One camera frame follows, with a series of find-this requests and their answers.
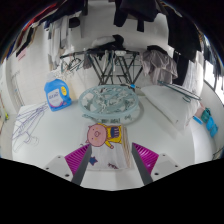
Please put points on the white pillow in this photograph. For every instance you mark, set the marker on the white pillow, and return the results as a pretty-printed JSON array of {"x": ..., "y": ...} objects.
[{"x": 170, "y": 106}]

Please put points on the blue bucket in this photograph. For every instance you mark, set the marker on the blue bucket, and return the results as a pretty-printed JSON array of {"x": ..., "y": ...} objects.
[{"x": 212, "y": 126}]

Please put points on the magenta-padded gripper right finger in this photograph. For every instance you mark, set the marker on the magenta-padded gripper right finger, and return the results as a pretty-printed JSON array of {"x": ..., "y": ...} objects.
[{"x": 148, "y": 160}]

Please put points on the cartoon print towel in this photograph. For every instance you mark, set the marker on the cartoon print towel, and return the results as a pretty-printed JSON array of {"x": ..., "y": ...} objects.
[{"x": 110, "y": 153}]

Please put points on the pale blue round peg hanger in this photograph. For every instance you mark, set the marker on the pale blue round peg hanger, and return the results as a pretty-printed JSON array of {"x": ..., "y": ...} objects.
[{"x": 108, "y": 101}]

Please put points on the black folding drying rack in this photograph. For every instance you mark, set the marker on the black folding drying rack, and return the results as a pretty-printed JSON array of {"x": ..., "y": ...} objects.
[{"x": 106, "y": 66}]

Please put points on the pink bucket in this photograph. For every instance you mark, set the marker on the pink bucket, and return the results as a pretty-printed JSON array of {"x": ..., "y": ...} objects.
[{"x": 199, "y": 112}]

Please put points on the grey garment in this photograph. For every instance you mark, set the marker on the grey garment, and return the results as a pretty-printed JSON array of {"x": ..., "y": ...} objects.
[{"x": 158, "y": 65}]

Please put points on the teal bucket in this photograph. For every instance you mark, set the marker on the teal bucket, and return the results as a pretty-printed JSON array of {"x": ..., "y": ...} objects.
[{"x": 205, "y": 115}]

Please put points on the hanging clothes row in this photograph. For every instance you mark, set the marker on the hanging clothes row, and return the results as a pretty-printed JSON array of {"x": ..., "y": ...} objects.
[{"x": 136, "y": 8}]

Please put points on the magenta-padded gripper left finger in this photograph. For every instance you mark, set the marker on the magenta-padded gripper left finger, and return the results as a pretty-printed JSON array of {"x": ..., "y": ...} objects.
[{"x": 75, "y": 160}]

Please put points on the blue detergent bottle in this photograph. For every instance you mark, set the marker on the blue detergent bottle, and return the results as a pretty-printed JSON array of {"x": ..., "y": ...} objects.
[{"x": 57, "y": 95}]

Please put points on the white folded bedding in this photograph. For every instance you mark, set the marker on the white folded bedding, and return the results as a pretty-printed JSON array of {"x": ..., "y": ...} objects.
[{"x": 103, "y": 41}]

